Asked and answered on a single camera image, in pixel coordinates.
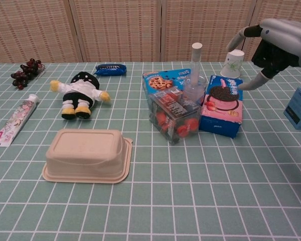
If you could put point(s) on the pink and blue Oreo box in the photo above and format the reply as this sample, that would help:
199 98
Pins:
223 108

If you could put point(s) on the green checked tablecloth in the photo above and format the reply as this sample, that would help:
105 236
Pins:
165 200

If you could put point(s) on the white paper cup green print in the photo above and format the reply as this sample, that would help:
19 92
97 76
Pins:
232 65

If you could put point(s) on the small clear plastic cup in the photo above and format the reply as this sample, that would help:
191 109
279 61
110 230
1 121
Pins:
190 95

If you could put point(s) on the black and white plush doll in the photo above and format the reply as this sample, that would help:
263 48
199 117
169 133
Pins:
77 93

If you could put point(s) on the floral toothpaste tube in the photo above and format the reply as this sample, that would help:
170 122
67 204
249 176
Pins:
15 120

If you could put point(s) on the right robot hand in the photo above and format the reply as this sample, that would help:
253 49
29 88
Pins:
283 37

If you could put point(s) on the dark red grape bunch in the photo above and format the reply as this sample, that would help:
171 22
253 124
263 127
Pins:
23 74

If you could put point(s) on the clear plastic snack box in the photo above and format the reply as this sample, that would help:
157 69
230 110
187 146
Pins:
170 108

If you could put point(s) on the woven folding screen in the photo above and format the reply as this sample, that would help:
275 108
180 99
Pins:
115 27

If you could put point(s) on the blue Oreo packet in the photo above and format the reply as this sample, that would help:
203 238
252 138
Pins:
110 69

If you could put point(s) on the beige lidded food container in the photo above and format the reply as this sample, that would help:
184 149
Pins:
85 153

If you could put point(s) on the clear tube with white cap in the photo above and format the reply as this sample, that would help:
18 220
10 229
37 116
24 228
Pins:
196 65

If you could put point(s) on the small blue cardboard box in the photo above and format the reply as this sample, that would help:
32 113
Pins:
299 108

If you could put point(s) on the blue chocolate chip cookie box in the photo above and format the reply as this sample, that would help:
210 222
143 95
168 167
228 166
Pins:
160 80

